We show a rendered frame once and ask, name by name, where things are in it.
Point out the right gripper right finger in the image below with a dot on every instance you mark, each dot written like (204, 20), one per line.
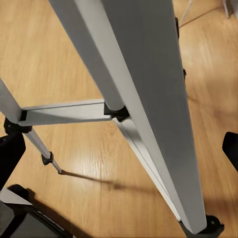
(230, 148)

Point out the camera tripod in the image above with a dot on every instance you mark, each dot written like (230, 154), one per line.
(131, 50)

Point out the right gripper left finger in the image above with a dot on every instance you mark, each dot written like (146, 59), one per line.
(12, 147)

